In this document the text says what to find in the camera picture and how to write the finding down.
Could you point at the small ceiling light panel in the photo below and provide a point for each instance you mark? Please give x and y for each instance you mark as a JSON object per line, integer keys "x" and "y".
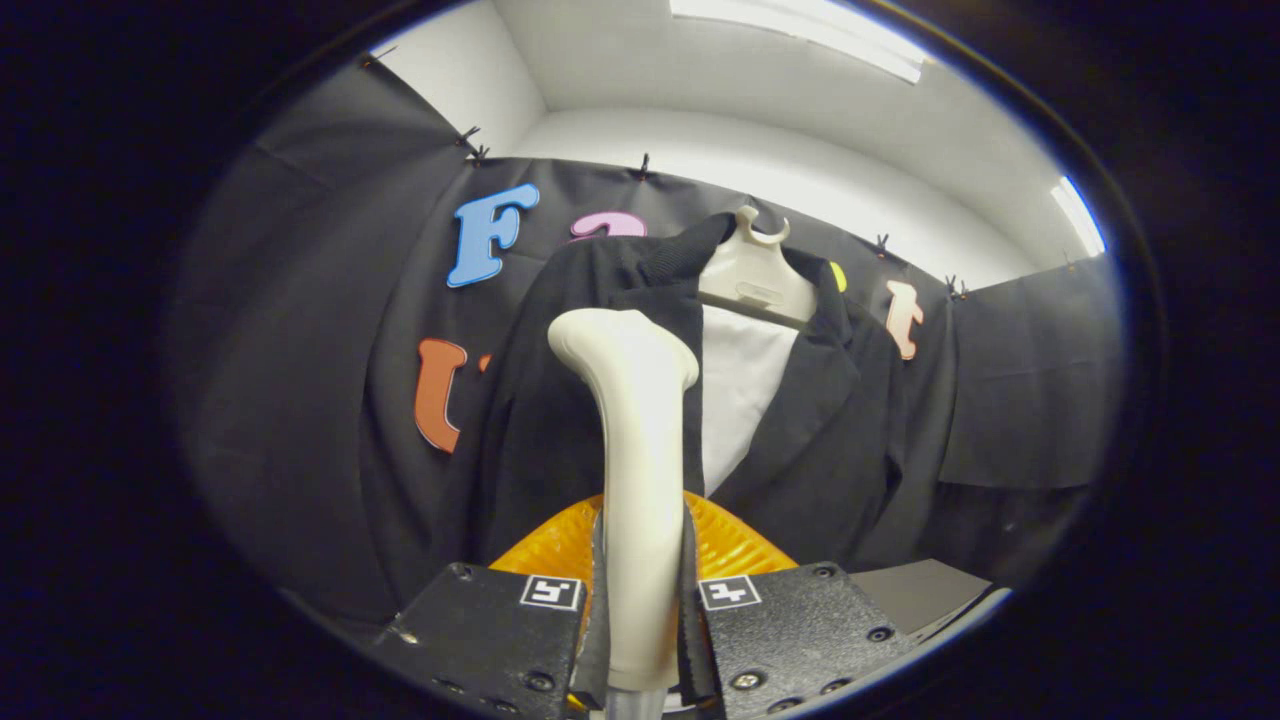
{"x": 1080, "y": 215}

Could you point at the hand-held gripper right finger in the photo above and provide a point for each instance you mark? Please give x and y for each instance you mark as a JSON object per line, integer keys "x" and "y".
{"x": 692, "y": 640}

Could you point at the black suit jacket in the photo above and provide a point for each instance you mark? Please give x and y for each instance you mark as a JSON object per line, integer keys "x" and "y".
{"x": 830, "y": 420}

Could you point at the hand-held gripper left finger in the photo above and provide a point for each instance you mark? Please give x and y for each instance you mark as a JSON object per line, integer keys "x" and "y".
{"x": 598, "y": 650}

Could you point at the black backdrop cloth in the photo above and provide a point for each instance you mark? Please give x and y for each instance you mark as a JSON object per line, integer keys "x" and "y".
{"x": 320, "y": 300}

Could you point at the cream plastic hanger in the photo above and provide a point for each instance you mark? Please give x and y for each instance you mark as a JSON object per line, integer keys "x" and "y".
{"x": 750, "y": 280}

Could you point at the grey and beige cabinet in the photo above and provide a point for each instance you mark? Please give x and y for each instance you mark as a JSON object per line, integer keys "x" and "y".
{"x": 920, "y": 590}

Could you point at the long ceiling light panel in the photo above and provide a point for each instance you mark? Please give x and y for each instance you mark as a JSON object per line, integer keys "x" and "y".
{"x": 800, "y": 25}

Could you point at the white shirt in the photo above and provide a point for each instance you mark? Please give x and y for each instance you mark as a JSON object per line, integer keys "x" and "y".
{"x": 740, "y": 400}

